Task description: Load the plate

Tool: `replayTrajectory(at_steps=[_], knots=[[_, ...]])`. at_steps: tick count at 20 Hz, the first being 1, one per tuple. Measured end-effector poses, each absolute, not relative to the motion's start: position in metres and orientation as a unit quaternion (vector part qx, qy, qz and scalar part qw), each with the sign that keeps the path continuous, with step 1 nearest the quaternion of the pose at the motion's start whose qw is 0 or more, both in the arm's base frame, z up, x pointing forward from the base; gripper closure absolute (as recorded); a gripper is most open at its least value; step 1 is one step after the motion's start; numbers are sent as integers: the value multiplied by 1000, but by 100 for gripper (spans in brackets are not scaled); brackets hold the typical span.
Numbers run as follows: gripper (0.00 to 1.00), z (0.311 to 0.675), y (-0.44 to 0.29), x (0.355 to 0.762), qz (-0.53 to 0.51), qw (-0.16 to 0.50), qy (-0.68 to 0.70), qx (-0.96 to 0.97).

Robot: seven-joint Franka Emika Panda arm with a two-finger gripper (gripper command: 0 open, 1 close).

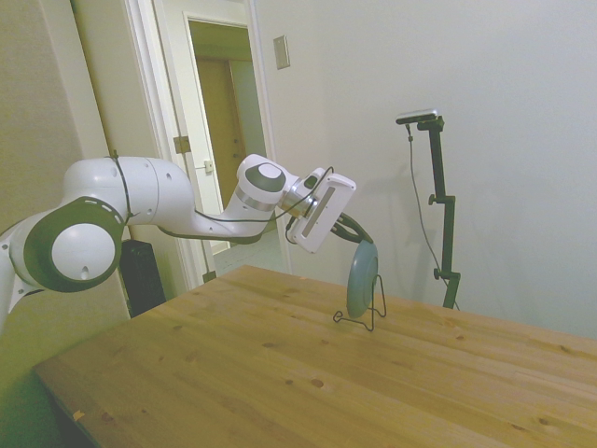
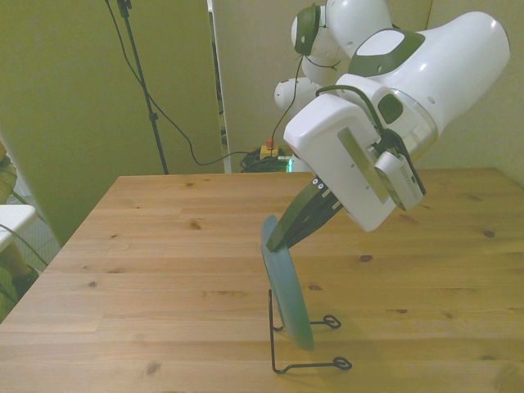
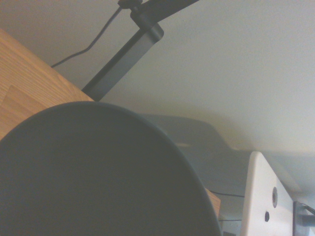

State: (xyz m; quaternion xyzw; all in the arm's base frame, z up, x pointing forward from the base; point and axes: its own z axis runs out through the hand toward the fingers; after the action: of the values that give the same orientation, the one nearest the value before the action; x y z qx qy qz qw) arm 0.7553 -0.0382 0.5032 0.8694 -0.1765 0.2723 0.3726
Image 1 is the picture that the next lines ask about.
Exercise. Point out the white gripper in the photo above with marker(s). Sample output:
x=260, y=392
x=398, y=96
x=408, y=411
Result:
x=322, y=214

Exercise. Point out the black camera stand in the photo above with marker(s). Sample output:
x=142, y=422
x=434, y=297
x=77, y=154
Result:
x=448, y=233

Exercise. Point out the green round plate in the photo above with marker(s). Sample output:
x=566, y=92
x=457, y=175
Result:
x=361, y=280

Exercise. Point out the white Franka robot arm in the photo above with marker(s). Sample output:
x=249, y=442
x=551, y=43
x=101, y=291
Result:
x=140, y=196

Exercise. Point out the brass door hinge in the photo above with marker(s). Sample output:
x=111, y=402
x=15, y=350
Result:
x=182, y=145

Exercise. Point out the white open door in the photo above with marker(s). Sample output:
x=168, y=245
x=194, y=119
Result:
x=116, y=70

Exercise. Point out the brown hallway door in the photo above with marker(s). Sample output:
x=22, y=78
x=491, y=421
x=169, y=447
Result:
x=219, y=107

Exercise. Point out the door strike plate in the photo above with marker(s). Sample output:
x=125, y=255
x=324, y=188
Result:
x=209, y=165

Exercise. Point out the grey exterior camera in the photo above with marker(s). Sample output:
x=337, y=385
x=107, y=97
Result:
x=417, y=116

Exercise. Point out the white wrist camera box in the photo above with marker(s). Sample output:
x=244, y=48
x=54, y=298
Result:
x=313, y=179

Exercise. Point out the beige wall switch plate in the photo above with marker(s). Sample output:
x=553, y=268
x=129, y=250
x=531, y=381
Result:
x=281, y=52

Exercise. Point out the black floor box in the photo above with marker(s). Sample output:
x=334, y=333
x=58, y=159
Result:
x=142, y=280

